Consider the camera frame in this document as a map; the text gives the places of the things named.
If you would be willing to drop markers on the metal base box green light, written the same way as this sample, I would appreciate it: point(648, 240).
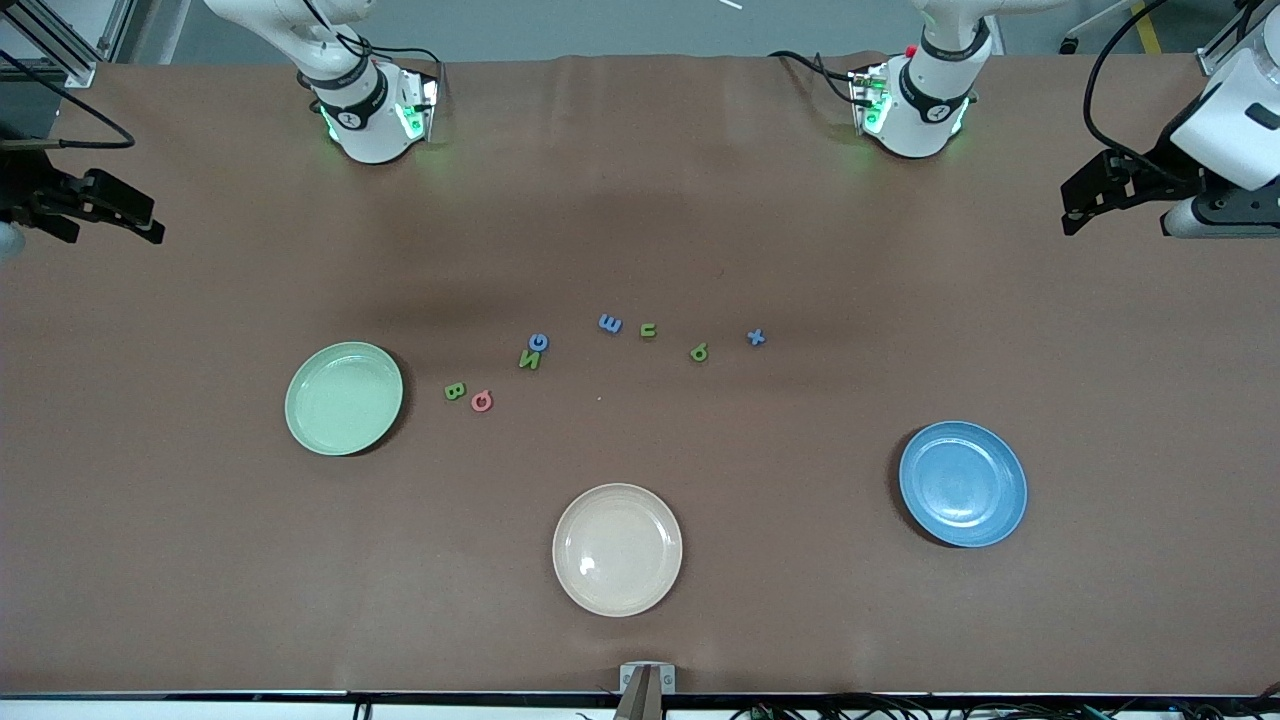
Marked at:
point(868, 100)
point(420, 105)

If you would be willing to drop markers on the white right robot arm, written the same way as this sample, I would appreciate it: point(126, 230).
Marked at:
point(365, 130)

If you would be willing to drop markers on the brown table mat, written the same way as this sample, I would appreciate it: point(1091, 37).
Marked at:
point(640, 200)

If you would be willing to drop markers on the beige plate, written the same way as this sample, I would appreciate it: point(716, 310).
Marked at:
point(617, 549)

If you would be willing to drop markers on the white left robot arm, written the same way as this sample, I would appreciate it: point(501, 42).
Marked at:
point(925, 120)

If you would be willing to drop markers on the right gripper body black housing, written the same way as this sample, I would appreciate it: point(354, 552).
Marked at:
point(22, 188)

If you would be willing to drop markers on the blue letter E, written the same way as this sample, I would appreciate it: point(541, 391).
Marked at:
point(610, 323)

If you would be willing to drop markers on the blue plate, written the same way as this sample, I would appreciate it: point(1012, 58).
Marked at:
point(963, 484)

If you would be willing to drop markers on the pink letter Q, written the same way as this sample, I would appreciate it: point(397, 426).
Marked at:
point(475, 403)

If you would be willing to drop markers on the tan camera pole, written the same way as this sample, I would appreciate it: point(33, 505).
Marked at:
point(640, 705)

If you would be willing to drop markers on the green letter N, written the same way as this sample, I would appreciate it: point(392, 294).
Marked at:
point(529, 359)

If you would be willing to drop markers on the aluminium frame profile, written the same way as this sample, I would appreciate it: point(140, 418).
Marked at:
point(80, 70)
point(1215, 55)

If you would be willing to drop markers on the green plate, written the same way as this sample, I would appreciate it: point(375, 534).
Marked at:
point(344, 398)

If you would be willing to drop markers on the white chair base leg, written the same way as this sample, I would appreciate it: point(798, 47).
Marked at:
point(1070, 44)

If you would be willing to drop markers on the grey metal mounting bracket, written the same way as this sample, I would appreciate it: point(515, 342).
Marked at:
point(630, 680)

